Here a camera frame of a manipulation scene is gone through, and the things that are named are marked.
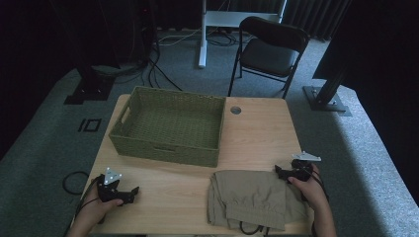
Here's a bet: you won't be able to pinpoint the white floor cable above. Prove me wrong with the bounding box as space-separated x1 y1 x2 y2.
157 28 203 47

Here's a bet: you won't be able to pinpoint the person's right hand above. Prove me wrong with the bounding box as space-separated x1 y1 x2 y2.
287 163 329 211

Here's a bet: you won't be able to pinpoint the khaki pants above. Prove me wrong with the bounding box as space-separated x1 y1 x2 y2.
207 169 311 235

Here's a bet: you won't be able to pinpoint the dark pleated curtain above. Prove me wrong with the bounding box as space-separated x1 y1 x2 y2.
283 0 351 41

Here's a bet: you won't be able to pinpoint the black floor cable bundle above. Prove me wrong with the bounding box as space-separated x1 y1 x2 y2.
113 29 186 97

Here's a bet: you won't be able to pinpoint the black stand with square base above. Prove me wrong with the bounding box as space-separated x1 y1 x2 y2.
63 63 117 106

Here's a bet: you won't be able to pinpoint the white metal desk frame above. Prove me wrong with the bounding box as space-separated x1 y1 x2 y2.
197 0 289 69

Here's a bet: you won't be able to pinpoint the black cable loop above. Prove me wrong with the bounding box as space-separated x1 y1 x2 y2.
61 170 91 196

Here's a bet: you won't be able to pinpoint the black folding chair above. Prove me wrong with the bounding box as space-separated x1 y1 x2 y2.
227 16 310 100

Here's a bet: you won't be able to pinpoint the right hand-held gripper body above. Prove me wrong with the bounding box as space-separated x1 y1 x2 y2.
285 150 322 183

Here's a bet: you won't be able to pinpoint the green woven basket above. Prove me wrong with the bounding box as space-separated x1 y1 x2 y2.
108 86 227 168

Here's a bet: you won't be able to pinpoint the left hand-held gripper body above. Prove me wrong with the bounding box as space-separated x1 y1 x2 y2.
96 167 132 203

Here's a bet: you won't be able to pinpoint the black stand with grey base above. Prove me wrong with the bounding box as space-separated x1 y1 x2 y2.
302 70 352 118

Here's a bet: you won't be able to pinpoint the right hand-held gripper black cable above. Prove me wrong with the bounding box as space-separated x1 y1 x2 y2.
300 164 330 237

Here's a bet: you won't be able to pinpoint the person's left hand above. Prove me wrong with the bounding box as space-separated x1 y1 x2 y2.
76 186 125 231

